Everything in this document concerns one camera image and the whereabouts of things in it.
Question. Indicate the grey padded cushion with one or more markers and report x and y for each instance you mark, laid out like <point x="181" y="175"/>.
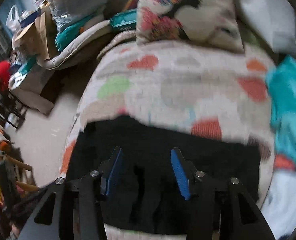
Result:
<point x="64" y="59"/>

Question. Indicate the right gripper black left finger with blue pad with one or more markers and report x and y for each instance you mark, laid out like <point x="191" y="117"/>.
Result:
<point x="72" y="209"/>

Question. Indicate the red round object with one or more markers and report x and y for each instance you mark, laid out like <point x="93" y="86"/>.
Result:
<point x="4" y="75"/>

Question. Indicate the teal box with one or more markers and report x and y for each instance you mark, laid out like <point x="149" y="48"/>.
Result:
<point x="124" y="21"/>

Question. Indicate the brown paper bag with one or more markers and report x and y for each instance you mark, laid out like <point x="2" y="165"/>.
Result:
<point x="38" y="38"/>

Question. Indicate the heart pattern quilt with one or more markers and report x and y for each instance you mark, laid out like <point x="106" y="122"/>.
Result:
<point x="210" y="93"/>

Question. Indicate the printed lady cushion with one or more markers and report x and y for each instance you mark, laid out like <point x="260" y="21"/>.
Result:
<point x="206" y="22"/>

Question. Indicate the black pants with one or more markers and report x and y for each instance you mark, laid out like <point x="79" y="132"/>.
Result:
<point x="147" y="197"/>

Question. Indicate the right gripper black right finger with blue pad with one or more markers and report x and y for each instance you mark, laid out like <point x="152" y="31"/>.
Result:
<point x="221" y="208"/>

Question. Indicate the white pillow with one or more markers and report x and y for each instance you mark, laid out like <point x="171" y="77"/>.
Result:
<point x="274" y="21"/>

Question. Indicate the white teal fleece blanket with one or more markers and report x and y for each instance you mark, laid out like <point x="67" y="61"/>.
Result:
<point x="279" y="207"/>

